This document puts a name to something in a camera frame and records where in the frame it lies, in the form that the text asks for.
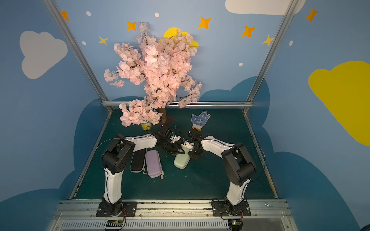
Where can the aluminium front rail base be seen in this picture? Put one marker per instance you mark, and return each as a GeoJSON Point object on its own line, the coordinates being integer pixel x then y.
{"type": "Point", "coordinates": [174, 215]}

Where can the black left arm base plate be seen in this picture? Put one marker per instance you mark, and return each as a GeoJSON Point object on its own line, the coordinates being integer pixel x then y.
{"type": "Point", "coordinates": [118, 209]}

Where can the pink cherry blossom tree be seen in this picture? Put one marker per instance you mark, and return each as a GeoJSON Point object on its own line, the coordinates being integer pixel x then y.
{"type": "Point", "coordinates": [163, 65]}

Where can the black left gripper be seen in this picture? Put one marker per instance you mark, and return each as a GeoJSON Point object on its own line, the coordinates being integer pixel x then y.
{"type": "Point", "coordinates": [169, 143]}

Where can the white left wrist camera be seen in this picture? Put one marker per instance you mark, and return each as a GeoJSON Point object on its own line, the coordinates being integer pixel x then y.
{"type": "Point", "coordinates": [175, 138]}

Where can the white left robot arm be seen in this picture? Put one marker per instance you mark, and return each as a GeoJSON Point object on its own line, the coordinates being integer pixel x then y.
{"type": "Point", "coordinates": [116, 159]}

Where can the aluminium frame post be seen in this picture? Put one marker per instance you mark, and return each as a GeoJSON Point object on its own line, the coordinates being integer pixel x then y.
{"type": "Point", "coordinates": [63, 26]}
{"type": "Point", "coordinates": [281, 31]}

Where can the aluminium frame post left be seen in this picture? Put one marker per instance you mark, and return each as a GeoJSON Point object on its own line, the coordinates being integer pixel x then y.
{"type": "Point", "coordinates": [63, 26]}

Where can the aluminium frame post right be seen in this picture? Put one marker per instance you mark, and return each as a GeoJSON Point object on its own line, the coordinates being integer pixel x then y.
{"type": "Point", "coordinates": [281, 31]}

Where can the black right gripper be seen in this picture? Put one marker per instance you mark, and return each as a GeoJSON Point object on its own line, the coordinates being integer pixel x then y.
{"type": "Point", "coordinates": [195, 151]}

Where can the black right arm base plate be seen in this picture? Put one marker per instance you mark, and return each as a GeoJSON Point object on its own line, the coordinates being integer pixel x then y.
{"type": "Point", "coordinates": [225, 208]}

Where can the black zippered umbrella case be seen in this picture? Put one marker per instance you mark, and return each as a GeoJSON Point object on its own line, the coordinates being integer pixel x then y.
{"type": "Point", "coordinates": [138, 161]}

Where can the blue dotted work glove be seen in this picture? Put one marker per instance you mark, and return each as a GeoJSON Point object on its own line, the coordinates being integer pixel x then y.
{"type": "Point", "coordinates": [198, 122]}

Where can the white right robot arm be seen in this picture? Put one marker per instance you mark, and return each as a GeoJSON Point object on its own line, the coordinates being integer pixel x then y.
{"type": "Point", "coordinates": [239, 167]}

